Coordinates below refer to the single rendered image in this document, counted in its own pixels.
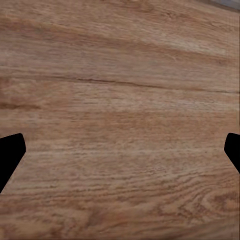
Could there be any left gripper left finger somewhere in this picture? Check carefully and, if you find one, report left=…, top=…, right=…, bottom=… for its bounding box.
left=0, top=133, right=26, bottom=193

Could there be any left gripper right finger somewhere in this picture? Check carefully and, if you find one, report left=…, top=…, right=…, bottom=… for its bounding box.
left=224, top=133, right=240, bottom=173

